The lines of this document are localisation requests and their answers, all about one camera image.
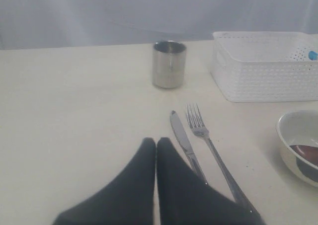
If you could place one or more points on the blue chips bag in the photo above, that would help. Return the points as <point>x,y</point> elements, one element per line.
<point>312,55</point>

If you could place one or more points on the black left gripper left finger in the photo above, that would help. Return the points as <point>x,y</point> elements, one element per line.
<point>127,200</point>

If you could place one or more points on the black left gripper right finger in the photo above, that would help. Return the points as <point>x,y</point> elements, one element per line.
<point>185,199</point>

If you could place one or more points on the silver table knife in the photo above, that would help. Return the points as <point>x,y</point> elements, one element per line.
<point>185,144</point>

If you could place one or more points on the silver fork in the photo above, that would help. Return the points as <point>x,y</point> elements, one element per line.
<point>197,126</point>

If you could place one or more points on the white perforated plastic basket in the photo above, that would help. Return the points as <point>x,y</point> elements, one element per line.
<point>265,66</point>

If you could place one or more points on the white speckled ceramic bowl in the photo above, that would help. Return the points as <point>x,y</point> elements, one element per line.
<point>299,128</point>

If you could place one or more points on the dark red wooden spoon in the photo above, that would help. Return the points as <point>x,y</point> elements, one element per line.
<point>309,153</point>

